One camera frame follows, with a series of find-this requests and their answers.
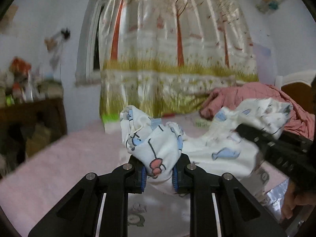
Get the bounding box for stuffed doll on shelf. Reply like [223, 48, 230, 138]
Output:
[260, 0, 278, 12]

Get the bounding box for dark wooden desk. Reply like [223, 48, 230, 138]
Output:
[1, 98, 68, 178]

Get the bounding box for clear plastic bottle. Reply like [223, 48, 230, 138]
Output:
[24, 71, 34, 102]

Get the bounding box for folded blue white cloth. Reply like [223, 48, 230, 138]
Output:
[127, 165, 270, 237]

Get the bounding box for window frame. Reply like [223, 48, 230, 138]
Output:
[75, 0, 107, 86]

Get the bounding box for person right hand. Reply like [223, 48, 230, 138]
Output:
[281, 181, 315, 219]

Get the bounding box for green white small box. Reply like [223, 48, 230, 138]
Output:
[101, 114, 119, 125]

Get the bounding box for pink plaid quilt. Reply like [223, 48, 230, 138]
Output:
[200, 82, 315, 140]

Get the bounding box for white hello kitty pants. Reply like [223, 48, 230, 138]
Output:
[119, 98, 295, 195]

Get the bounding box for tree print curtain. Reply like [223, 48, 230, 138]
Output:
[99, 0, 258, 120]

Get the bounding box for pink wall lamp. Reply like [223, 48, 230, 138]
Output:
[44, 28, 71, 52]

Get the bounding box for white wooden headboard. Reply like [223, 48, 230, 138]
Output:
[275, 70, 315, 114]

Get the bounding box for red box on desk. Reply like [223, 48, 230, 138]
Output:
[10, 57, 32, 76]

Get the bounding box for pale green comb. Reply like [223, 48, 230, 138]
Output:
[194, 119, 211, 127]

